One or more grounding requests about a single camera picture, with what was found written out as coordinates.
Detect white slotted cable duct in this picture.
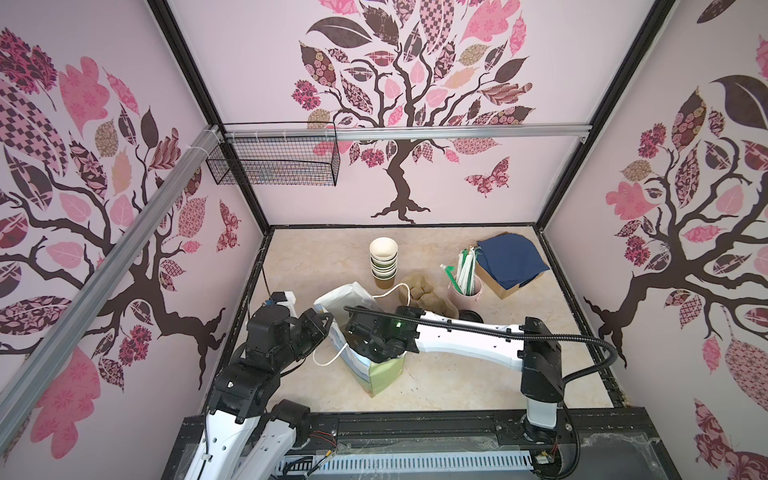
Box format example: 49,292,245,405
274,451,533,477

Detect black wire basket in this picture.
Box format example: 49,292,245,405
206,120,341,187

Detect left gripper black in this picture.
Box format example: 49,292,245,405
275,308,334,370

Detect pink bucket straw holder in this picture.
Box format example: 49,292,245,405
449,278,483,312

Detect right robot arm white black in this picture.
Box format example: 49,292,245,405
344,306,619,444

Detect dark blue napkins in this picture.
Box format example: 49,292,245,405
477,233,549,274

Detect black coffee lid stack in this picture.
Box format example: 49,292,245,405
459,310,484,323

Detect brown pulp cup carrier stack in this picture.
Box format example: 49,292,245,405
398,273,459,319

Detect aluminium rail left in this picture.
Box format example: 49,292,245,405
1,125,221,446

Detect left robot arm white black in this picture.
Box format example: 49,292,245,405
185,300,334,479

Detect green wrapped straw leaning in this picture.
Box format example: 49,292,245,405
440,264,463,294

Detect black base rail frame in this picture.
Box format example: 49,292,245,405
163,408,679,479

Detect cardboard box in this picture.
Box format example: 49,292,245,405
477,265,549,300

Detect stack of paper cups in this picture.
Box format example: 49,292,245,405
369,237,398,289

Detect paper gift bag with handles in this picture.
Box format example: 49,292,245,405
313,282,405,397

